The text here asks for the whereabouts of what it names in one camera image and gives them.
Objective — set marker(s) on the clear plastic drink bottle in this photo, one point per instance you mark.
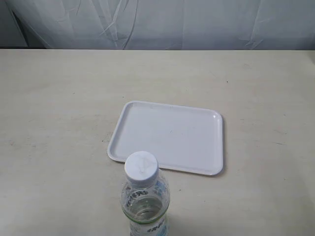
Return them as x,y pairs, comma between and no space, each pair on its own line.
145,196

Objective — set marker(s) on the white plastic tray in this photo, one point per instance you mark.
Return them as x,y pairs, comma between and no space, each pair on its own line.
182,138

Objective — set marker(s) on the white backdrop cloth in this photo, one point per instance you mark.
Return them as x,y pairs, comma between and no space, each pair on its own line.
158,24

